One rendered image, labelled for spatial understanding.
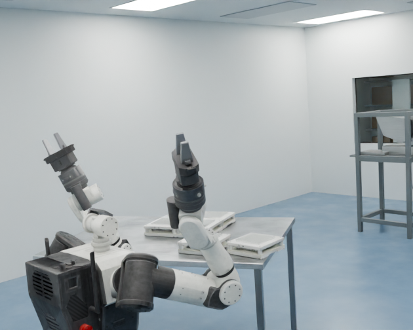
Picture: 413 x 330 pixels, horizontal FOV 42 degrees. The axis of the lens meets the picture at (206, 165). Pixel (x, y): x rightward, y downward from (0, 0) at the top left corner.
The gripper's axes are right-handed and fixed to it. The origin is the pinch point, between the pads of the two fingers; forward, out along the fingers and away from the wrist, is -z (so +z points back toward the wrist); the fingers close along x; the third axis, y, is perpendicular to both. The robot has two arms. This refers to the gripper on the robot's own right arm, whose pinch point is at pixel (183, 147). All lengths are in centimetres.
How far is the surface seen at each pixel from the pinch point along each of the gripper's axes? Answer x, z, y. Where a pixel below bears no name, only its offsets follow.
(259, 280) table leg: 87, 141, 49
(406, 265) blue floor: 227, 314, 252
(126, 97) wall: 513, 196, 30
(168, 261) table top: 117, 137, 4
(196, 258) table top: 114, 137, 20
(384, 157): 359, 272, 305
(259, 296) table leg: 84, 150, 47
